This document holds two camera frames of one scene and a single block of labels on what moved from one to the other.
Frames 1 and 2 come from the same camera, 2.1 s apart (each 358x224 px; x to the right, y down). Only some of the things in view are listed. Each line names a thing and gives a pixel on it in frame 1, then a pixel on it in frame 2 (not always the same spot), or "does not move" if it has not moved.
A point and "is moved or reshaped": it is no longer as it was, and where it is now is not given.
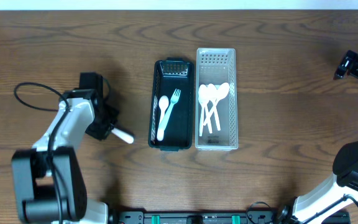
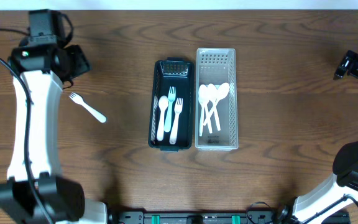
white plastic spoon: [222, 92] does not move
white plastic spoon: [163, 104] does not move
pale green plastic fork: [174, 99] is moved or reshaped
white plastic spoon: [212, 92] does not move
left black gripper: [106, 125] -> [78, 59]
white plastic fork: [123, 135] -> [178, 107]
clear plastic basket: [216, 126] does not move
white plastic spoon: [203, 96] does not move
